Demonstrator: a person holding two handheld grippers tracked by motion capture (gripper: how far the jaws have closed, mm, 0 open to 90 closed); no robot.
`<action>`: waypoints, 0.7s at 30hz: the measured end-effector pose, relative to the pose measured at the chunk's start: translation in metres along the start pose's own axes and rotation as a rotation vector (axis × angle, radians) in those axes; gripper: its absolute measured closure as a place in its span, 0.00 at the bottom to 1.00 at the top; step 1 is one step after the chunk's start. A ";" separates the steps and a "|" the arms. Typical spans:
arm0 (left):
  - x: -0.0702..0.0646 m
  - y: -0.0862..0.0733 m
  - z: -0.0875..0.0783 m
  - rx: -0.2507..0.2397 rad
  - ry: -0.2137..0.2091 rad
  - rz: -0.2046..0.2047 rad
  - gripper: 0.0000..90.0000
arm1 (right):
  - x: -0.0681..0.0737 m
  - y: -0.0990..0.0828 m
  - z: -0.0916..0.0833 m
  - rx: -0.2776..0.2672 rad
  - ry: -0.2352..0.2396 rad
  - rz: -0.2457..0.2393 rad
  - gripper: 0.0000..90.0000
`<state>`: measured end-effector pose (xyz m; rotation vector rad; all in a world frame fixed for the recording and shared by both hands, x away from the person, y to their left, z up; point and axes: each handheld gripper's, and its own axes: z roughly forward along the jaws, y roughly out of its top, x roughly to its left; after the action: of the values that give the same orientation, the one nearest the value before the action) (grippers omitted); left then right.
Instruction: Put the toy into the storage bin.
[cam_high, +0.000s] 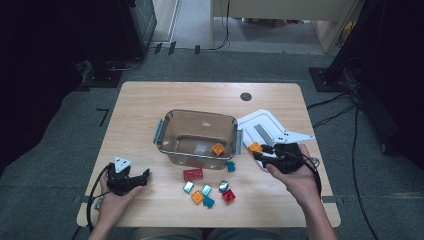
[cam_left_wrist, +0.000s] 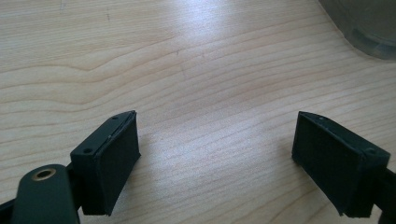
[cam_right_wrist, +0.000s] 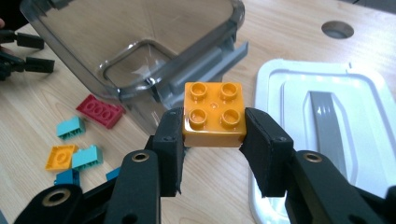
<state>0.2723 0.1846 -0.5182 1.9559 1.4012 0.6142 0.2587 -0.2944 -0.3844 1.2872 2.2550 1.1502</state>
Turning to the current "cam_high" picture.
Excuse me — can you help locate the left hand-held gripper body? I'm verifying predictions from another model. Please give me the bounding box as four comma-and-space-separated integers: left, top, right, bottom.
106, 155, 135, 197

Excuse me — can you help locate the hanging black cable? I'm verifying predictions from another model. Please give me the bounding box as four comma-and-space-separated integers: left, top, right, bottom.
213, 0, 232, 51

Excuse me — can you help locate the yellow object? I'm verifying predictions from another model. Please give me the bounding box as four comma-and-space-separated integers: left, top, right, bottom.
339, 20, 357, 46

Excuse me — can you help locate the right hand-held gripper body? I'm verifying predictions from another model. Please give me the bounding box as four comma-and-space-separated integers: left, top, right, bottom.
270, 129, 316, 175

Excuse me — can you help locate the white box lid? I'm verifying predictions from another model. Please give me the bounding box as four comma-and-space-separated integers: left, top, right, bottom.
236, 108, 292, 174

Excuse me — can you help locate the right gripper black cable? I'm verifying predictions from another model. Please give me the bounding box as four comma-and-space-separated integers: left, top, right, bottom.
275, 149, 323, 198

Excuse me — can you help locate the long red toy block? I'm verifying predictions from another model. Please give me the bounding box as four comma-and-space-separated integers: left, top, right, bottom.
182, 167, 205, 182

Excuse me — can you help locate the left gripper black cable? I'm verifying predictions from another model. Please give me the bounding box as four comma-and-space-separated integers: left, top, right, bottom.
85, 164, 112, 233

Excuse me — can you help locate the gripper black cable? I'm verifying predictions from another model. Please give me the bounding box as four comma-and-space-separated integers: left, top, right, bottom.
275, 149, 323, 198
85, 164, 112, 233

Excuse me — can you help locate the black curtain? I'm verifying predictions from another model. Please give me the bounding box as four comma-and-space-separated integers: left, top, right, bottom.
328, 0, 424, 169
0, 0, 135, 176

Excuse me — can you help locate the person's right hand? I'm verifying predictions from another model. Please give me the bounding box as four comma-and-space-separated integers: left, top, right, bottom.
265, 143, 323, 210

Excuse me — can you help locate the black stand base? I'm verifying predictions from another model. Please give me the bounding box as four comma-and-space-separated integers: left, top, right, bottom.
308, 66, 352, 94
81, 59, 125, 90

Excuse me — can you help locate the square red toy block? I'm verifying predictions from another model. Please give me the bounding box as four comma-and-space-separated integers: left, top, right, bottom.
221, 188, 237, 205

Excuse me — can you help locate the long black floor cable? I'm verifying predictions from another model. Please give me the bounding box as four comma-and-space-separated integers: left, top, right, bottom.
351, 105, 380, 240

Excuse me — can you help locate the dark cabinet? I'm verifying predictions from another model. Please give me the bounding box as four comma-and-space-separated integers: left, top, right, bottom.
128, 0, 158, 60

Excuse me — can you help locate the person's left hand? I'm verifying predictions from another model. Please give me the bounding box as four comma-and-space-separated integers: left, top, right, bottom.
95, 172, 147, 230

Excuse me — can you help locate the clear grey storage box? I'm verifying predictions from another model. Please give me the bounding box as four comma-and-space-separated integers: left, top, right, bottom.
152, 108, 244, 171

